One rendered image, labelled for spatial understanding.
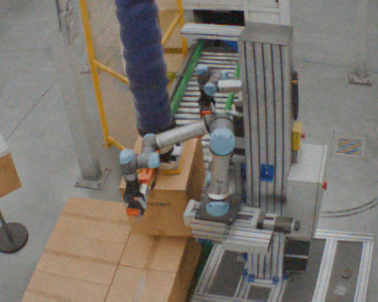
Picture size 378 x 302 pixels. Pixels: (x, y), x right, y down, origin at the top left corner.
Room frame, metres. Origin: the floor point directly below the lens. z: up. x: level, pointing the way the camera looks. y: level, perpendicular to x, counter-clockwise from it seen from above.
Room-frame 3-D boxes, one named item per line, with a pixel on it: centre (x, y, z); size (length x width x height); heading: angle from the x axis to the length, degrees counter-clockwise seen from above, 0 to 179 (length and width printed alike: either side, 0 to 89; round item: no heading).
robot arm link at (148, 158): (2.13, 0.20, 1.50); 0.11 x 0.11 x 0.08; 84
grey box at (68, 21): (3.83, 0.83, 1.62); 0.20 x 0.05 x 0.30; 163
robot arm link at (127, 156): (2.13, 0.30, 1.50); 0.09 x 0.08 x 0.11; 84
